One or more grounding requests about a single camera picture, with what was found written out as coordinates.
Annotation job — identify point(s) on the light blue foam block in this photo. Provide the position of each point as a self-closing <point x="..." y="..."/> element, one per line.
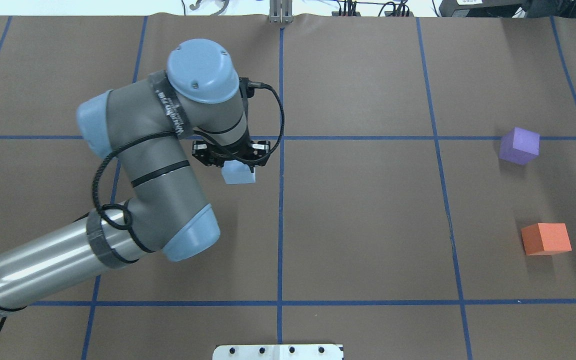
<point x="237" y="173"/>

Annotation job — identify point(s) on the purple foam block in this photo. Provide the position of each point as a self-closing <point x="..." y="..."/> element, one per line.
<point x="519" y="146"/>

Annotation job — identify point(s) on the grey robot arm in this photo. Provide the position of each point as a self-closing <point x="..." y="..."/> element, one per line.
<point x="145" y="195"/>

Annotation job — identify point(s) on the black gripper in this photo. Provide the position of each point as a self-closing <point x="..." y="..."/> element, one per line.
<point x="205" y="153"/>

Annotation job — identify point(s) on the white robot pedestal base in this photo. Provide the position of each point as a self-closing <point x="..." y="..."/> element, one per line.
<point x="313" y="351"/>

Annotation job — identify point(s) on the orange foam block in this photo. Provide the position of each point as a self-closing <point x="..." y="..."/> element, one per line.
<point x="545" y="239"/>

